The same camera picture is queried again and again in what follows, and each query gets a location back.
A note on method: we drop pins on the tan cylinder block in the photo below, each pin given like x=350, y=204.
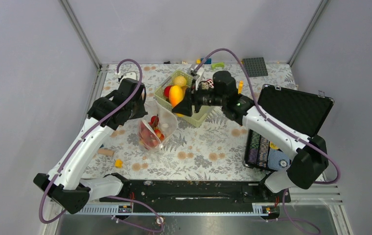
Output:
x=105, y=152

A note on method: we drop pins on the black foam-lined case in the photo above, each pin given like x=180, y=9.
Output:
x=303, y=112

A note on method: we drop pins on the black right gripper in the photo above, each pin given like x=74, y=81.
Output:
x=185, y=106

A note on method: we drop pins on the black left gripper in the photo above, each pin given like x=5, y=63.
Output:
x=142, y=111

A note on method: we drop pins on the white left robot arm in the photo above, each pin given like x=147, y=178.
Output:
x=64, y=183

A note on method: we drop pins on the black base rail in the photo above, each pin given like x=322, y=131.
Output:
x=182, y=196

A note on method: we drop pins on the yellow lemon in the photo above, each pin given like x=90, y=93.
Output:
x=179, y=81

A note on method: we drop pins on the orange mango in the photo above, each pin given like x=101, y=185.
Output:
x=176, y=95

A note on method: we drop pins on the pale green perforated basket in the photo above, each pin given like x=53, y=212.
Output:
x=197, y=118

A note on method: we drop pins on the red white grid toy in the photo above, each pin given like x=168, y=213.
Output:
x=206, y=85

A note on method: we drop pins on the blue yellow brick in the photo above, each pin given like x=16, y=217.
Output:
x=207, y=61

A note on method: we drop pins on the small yellow block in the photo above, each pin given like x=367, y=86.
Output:
x=119, y=163

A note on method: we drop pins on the poker chips row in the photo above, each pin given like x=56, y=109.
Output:
x=262, y=154

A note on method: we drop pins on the grey building baseplate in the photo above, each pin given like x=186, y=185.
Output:
x=255, y=67

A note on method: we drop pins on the red apple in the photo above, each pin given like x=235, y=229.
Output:
x=167, y=91

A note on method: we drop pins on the clear dotted zip top bag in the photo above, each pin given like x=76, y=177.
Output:
x=167, y=121

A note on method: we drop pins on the green arch block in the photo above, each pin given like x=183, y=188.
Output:
x=217, y=65

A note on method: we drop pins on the yellow blue block toy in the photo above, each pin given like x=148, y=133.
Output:
x=240, y=87

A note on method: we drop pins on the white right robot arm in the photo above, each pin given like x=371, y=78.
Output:
x=308, y=160

